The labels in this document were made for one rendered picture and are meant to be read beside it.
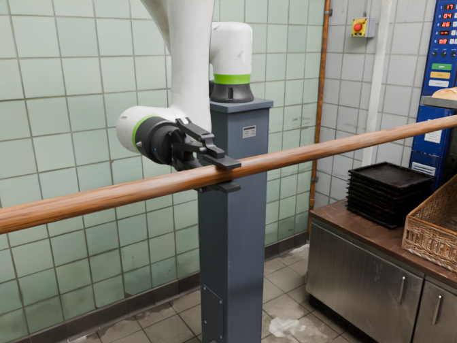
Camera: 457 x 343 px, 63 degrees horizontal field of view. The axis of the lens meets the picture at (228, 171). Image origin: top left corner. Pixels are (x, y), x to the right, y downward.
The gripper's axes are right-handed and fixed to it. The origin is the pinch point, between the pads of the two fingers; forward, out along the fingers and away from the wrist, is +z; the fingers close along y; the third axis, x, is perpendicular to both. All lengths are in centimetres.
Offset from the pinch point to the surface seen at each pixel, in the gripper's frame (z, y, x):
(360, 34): -90, -22, -147
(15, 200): -120, 43, 24
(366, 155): -80, 44, -153
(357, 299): -38, 95, -100
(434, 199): -24, 44, -123
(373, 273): -32, 77, -100
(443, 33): -48, -22, -152
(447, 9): -48, -32, -152
